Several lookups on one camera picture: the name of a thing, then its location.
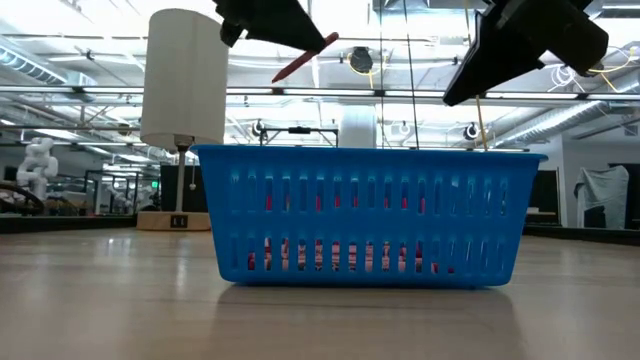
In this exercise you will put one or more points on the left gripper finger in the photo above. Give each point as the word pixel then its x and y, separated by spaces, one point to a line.
pixel 231 34
pixel 285 25

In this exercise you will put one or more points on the grey cloth cover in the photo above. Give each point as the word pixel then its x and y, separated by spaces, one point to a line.
pixel 602 190

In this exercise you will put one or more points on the red crayon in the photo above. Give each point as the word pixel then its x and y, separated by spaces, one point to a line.
pixel 305 57

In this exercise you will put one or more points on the black overhead frame bar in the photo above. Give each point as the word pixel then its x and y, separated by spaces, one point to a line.
pixel 300 131

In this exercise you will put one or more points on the blue plastic basket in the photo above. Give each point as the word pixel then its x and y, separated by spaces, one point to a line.
pixel 370 225

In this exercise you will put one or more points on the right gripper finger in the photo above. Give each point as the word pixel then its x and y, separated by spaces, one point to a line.
pixel 495 60

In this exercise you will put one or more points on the white shade table lamp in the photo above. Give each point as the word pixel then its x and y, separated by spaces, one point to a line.
pixel 185 75

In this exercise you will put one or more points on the black cabinet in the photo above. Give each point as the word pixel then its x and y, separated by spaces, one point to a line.
pixel 167 190

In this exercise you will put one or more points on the white cylindrical duct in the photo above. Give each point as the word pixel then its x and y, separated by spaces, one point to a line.
pixel 358 127

